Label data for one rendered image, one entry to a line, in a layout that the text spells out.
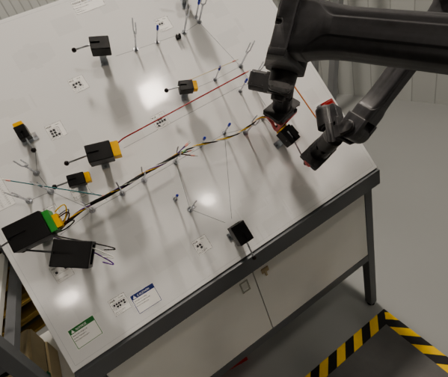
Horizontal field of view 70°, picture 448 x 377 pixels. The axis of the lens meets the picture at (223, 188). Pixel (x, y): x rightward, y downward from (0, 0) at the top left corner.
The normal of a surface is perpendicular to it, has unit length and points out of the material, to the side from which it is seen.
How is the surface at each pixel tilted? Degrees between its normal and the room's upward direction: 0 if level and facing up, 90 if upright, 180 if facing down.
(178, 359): 90
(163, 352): 90
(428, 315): 0
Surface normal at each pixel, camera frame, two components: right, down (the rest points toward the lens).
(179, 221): 0.22, -0.18
